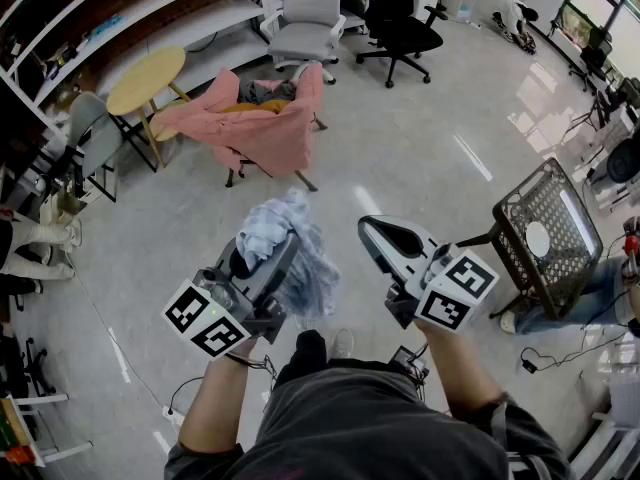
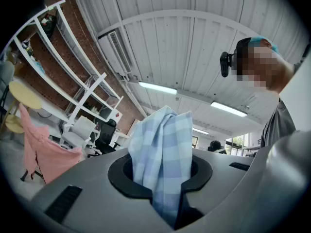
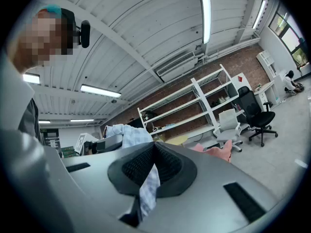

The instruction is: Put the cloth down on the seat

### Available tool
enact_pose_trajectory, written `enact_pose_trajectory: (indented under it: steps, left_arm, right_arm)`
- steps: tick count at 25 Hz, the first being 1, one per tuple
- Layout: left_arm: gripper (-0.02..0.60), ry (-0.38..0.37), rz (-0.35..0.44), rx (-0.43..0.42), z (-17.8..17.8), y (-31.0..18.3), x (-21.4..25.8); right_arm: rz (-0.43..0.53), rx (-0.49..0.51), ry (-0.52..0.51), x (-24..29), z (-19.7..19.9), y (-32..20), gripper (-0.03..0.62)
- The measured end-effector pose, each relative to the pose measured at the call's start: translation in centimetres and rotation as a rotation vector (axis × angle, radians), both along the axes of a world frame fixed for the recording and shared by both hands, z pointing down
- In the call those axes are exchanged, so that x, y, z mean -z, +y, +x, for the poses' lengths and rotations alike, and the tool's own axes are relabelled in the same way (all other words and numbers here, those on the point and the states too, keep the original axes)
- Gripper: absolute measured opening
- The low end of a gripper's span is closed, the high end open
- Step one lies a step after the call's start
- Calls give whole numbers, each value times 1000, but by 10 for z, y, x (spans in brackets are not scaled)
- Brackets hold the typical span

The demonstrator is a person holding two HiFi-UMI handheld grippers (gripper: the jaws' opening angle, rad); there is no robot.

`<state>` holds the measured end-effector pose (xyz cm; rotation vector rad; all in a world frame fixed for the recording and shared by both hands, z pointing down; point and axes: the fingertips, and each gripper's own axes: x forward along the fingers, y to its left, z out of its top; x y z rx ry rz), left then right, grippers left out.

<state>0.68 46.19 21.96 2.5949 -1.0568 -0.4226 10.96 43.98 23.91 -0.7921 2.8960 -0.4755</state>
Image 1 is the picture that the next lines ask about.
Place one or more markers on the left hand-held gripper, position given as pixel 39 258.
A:
pixel 210 318

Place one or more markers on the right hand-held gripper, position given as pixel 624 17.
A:
pixel 450 293

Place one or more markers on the light blue garment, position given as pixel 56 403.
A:
pixel 305 258

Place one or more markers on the chair with pink cover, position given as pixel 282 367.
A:
pixel 260 133

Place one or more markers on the person's left forearm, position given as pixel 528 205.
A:
pixel 215 398

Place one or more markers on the person's right forearm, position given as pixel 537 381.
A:
pixel 460 368

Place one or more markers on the person's black trouser leg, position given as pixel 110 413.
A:
pixel 305 353

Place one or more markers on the person's white shoe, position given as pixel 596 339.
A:
pixel 342 343

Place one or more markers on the small black box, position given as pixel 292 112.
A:
pixel 410 363

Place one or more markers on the black plastic laundry basket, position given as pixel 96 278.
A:
pixel 550 238

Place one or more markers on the orange cushion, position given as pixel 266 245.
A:
pixel 255 106

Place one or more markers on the small round wooden stool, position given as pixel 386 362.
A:
pixel 162 127

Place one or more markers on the gray garment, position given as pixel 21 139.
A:
pixel 265 92

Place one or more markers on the white power strip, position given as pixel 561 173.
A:
pixel 173 415

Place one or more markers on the person's dark gray shirt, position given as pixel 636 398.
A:
pixel 360 428

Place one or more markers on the gray chair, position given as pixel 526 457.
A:
pixel 92 133

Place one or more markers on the round wooden table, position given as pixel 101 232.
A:
pixel 145 78

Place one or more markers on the black office chair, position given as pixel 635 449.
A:
pixel 400 28

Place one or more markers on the red tool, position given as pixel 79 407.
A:
pixel 632 243

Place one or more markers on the black round wheel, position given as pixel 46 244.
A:
pixel 625 160

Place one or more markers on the white office chair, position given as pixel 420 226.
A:
pixel 305 23

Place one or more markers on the black chair base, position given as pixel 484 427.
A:
pixel 30 368

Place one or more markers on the black desk chair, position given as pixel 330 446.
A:
pixel 592 60

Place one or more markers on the white shelving unit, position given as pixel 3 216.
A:
pixel 150 13

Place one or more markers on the white metal rack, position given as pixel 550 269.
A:
pixel 30 443

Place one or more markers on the large window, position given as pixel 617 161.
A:
pixel 605 13

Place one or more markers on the white frame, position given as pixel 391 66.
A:
pixel 605 443

